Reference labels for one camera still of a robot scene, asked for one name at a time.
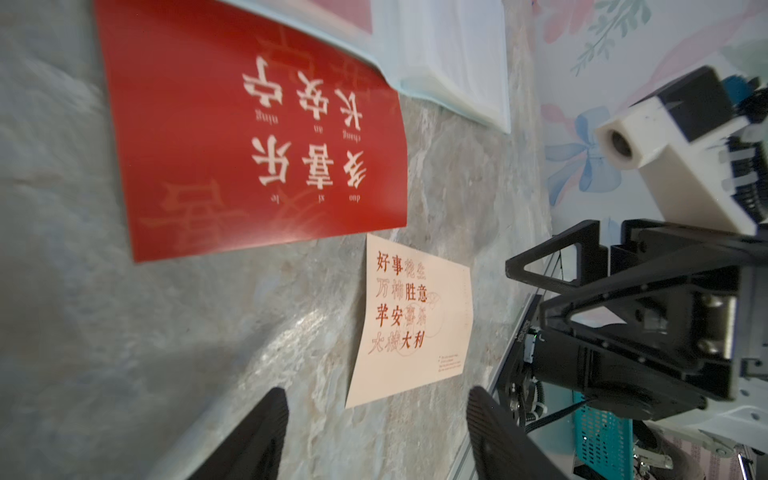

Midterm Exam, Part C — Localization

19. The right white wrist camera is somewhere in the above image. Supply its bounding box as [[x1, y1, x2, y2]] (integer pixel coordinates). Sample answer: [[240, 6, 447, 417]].
[[595, 66, 767, 235]]

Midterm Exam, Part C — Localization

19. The red card near album front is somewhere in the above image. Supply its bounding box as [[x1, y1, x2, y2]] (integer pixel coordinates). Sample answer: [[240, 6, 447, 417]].
[[94, 1, 408, 262]]

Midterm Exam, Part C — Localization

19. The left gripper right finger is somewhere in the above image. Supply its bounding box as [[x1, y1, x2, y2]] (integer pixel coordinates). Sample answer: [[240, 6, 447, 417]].
[[466, 386, 567, 480]]

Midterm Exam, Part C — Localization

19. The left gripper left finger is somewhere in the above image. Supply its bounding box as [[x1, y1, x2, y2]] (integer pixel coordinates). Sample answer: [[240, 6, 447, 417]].
[[189, 387, 289, 480]]

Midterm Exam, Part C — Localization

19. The teal plastic basket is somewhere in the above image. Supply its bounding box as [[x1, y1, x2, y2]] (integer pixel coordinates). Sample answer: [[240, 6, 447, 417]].
[[573, 405, 635, 480]]

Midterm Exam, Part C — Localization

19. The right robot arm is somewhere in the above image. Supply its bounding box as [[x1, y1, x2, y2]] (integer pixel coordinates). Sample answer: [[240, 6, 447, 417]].
[[500, 219, 767, 452]]

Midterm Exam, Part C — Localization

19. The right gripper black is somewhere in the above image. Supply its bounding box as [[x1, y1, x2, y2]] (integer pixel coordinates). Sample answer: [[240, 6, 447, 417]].
[[505, 220, 767, 420]]

